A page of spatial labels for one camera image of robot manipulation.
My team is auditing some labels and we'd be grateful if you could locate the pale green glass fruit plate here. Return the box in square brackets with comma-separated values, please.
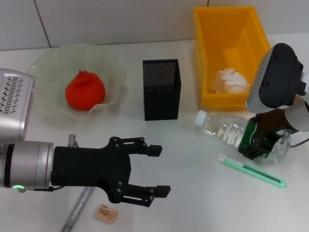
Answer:
[26, 43, 127, 119]

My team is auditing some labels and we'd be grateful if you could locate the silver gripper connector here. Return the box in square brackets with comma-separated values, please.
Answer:
[282, 128, 292, 147]
[67, 134, 79, 148]

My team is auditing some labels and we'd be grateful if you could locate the beige eraser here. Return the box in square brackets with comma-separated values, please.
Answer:
[95, 203, 118, 224]

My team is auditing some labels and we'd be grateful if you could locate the dark right gripper cable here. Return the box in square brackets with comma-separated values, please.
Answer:
[290, 138, 309, 149]

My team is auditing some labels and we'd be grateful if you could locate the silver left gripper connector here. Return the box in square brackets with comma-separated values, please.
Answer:
[67, 134, 79, 148]

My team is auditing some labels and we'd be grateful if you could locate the silver metal pen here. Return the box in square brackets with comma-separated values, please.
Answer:
[60, 187, 95, 232]

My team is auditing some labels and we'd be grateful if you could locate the clear green-label water bottle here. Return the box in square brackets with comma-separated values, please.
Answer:
[195, 110, 290, 164]

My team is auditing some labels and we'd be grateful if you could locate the yellow plastic bin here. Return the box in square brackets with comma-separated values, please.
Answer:
[193, 6, 272, 108]

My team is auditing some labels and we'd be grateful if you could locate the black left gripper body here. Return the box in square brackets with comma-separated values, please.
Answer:
[51, 137, 133, 203]

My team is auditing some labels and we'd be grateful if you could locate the white paper ball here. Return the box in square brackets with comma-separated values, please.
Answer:
[209, 67, 251, 94]

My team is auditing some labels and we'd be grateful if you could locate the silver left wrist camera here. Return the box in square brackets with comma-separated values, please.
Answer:
[0, 67, 36, 143]

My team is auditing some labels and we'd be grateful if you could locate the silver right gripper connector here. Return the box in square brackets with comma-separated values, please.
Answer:
[282, 128, 292, 147]

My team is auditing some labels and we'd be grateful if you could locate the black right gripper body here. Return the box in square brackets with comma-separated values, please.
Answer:
[251, 108, 295, 145]

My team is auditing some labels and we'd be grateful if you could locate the mint green utility knife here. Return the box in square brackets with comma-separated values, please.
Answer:
[218, 154, 287, 189]

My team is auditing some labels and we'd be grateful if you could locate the black mesh pen holder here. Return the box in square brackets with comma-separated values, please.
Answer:
[142, 58, 182, 121]

